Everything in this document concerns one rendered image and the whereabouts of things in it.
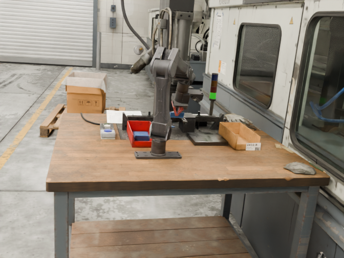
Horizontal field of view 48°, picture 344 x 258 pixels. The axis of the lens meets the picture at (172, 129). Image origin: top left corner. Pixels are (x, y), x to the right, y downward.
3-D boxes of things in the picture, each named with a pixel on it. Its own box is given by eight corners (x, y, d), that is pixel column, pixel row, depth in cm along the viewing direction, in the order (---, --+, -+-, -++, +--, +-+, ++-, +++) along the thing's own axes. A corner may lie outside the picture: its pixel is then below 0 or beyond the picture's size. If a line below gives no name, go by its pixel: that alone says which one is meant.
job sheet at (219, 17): (211, 47, 368) (215, 11, 359) (213, 47, 368) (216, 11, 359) (218, 49, 344) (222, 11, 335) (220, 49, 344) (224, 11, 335)
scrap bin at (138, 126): (131, 147, 174) (132, 134, 172) (126, 131, 197) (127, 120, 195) (157, 147, 176) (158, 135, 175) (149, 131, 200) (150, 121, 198)
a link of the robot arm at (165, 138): (153, 122, 167) (148, 125, 162) (172, 125, 164) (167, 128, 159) (152, 135, 169) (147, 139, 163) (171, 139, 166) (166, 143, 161)
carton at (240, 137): (235, 151, 181) (237, 136, 179) (217, 135, 205) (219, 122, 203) (259, 151, 184) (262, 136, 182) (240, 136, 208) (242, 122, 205)
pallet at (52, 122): (58, 112, 574) (58, 103, 570) (125, 116, 586) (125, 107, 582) (39, 137, 459) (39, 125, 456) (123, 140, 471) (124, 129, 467)
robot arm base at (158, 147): (134, 135, 165) (136, 141, 158) (179, 136, 169) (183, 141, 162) (133, 153, 167) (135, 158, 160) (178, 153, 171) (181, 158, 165)
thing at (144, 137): (134, 141, 181) (135, 135, 181) (133, 131, 196) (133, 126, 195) (149, 141, 183) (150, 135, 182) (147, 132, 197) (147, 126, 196)
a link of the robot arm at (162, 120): (157, 131, 169) (158, 58, 157) (171, 134, 167) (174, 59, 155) (151, 136, 164) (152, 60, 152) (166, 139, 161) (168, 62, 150)
